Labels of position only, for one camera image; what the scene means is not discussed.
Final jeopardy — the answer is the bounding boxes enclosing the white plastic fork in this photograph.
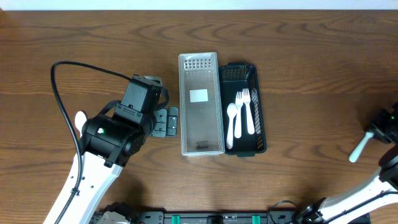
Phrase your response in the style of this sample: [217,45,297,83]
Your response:
[243,88,255,134]
[348,132,374,163]
[234,91,243,138]

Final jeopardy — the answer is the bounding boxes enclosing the clear plastic basket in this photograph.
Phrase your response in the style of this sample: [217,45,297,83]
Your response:
[178,52,224,157]

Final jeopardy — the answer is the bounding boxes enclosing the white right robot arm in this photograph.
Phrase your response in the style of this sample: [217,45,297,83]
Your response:
[302,104,397,223]

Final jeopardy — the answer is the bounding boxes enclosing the dark green plastic basket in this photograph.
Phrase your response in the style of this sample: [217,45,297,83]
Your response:
[218,62,267,157]

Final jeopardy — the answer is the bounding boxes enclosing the white plastic spoon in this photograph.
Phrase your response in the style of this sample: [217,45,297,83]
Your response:
[226,103,237,149]
[74,111,88,137]

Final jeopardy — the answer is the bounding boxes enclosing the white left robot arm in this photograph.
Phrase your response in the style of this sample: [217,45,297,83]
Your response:
[45,107,148,223]

